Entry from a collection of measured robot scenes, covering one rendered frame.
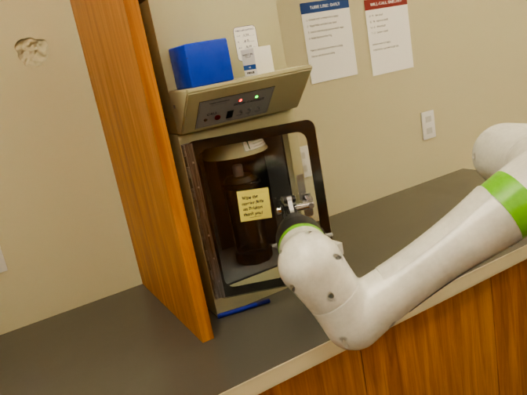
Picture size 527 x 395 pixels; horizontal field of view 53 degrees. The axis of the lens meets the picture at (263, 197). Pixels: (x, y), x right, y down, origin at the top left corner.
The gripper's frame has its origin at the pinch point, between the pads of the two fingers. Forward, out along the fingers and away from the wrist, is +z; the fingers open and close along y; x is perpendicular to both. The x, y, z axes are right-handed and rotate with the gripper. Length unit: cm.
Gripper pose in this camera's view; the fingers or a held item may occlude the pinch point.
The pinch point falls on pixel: (286, 208)
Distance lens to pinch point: 123.6
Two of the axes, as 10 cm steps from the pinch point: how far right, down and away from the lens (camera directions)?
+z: -0.7, -2.5, 9.7
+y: -1.8, -9.5, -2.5
